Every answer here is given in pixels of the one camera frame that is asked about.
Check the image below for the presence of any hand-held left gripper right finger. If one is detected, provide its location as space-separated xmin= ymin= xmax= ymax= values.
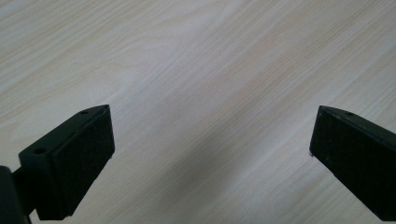
xmin=309 ymin=105 xmax=396 ymax=222

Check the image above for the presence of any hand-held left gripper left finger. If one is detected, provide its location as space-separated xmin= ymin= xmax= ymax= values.
xmin=12 ymin=104 xmax=116 ymax=221

